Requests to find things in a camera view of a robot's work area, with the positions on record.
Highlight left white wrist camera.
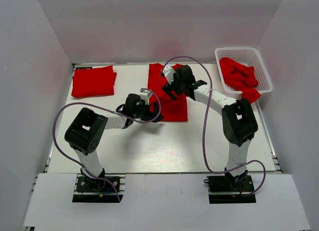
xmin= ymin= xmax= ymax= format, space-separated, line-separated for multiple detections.
xmin=139 ymin=89 xmax=153 ymax=105

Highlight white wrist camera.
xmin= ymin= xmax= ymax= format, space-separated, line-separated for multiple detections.
xmin=161 ymin=65 xmax=175 ymax=84
xmin=139 ymin=89 xmax=153 ymax=105

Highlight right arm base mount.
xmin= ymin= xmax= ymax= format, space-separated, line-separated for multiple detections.
xmin=203 ymin=175 xmax=256 ymax=204

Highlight red t-shirt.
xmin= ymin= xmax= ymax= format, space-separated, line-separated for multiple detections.
xmin=71 ymin=65 xmax=117 ymax=99
xmin=148 ymin=63 xmax=188 ymax=122

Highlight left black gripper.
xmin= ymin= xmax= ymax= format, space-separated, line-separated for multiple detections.
xmin=133 ymin=100 xmax=163 ymax=123

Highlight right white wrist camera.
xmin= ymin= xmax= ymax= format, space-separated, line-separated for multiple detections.
xmin=161 ymin=65 xmax=175 ymax=84

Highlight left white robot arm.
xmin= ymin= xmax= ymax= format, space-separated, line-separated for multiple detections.
xmin=64 ymin=90 xmax=163 ymax=191

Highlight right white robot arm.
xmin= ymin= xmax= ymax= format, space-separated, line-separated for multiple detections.
xmin=161 ymin=65 xmax=258 ymax=191

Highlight white plastic basket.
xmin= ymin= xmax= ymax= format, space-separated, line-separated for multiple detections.
xmin=215 ymin=47 xmax=273 ymax=95

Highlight red t-shirts in basket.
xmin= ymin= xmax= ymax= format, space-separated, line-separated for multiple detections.
xmin=219 ymin=57 xmax=261 ymax=104

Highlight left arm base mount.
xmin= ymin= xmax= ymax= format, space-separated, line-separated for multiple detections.
xmin=72 ymin=174 xmax=126 ymax=203

